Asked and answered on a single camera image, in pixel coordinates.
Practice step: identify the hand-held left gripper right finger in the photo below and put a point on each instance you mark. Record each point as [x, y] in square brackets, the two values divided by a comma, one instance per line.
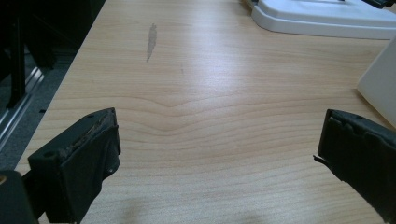
[361, 152]

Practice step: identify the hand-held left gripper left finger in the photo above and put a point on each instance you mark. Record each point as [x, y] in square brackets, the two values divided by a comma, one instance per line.
[77, 161]

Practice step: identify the white box corner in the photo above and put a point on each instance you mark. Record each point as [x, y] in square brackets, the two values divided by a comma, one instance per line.
[381, 84]

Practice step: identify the black stand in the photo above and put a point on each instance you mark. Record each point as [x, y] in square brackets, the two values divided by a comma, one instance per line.
[18, 62]

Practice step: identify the white plastic base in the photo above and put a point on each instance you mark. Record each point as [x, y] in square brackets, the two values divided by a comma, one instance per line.
[327, 18]

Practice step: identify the black object on white base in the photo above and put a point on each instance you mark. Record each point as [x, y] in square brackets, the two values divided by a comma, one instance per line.
[378, 3]

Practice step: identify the aluminium rail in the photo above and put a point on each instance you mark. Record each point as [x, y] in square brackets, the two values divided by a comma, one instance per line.
[18, 102]

